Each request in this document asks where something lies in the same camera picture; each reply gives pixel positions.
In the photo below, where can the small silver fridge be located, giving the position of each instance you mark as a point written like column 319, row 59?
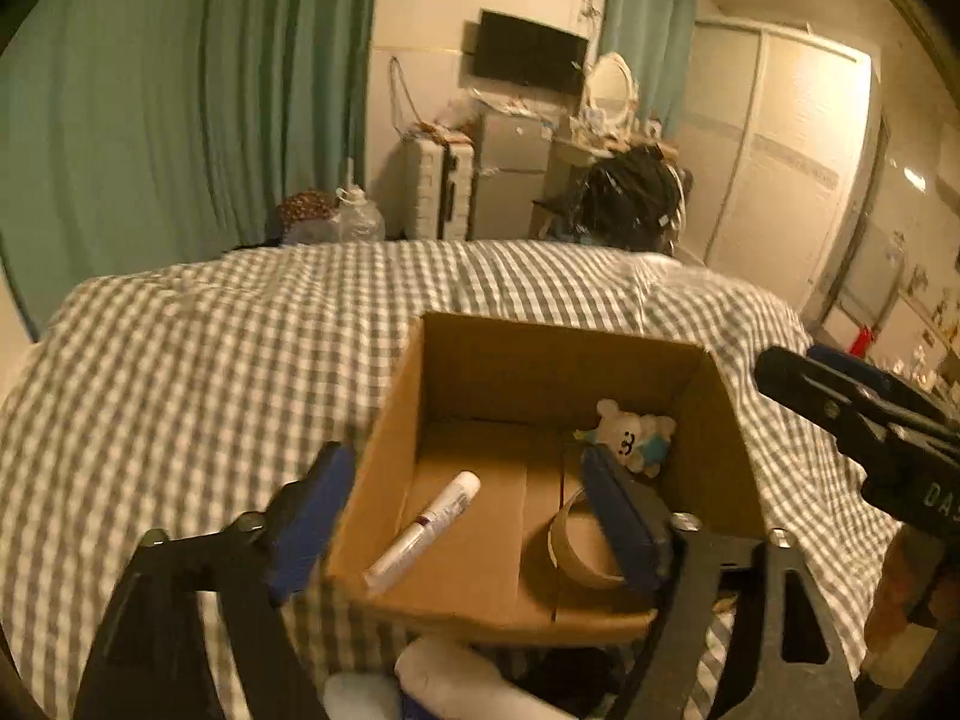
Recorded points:
column 510, row 172

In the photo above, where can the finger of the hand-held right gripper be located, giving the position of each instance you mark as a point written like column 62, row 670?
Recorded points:
column 847, row 360
column 810, row 382

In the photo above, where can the white suitcase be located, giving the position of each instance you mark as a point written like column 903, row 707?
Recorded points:
column 435, row 187

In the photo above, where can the person's right hand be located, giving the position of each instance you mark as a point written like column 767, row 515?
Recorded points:
column 900, row 607

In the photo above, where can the white plastic bottle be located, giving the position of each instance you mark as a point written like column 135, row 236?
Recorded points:
column 465, row 682

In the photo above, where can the brown cardboard box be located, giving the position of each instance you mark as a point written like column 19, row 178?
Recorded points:
column 480, row 540

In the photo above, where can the grey checked blanket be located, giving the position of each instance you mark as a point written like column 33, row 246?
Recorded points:
column 195, row 390

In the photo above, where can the black bag on chair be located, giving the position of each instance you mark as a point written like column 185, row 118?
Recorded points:
column 626, row 195

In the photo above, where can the white marker pen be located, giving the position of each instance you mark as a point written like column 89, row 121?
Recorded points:
column 424, row 532

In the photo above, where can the narrow green curtain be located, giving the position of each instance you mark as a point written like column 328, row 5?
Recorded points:
column 645, row 37

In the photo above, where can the wooden dressing table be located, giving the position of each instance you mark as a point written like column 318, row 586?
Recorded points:
column 570, row 157

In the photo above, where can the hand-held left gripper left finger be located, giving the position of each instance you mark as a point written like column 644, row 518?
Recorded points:
column 311, row 525

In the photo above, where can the small white plush bear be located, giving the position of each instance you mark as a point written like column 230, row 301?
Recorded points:
column 630, row 439

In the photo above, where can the brown patterned bag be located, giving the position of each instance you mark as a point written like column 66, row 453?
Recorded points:
column 304, row 211

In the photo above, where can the wide green curtain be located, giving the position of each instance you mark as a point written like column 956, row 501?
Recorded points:
column 187, row 105

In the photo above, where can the white oval mirror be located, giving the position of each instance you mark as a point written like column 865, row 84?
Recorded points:
column 607, row 86

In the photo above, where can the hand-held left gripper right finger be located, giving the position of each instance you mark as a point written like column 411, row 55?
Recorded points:
column 622, row 532

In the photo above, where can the clear plastic water jug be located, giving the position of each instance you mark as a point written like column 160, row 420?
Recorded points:
column 360, row 217

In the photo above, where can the brown tape roll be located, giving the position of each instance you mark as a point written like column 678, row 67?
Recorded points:
column 570, row 551

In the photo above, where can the white sliding wardrobe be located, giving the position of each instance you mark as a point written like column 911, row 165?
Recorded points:
column 780, row 157

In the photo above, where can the black wall television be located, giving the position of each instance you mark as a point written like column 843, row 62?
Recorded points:
column 529, row 49

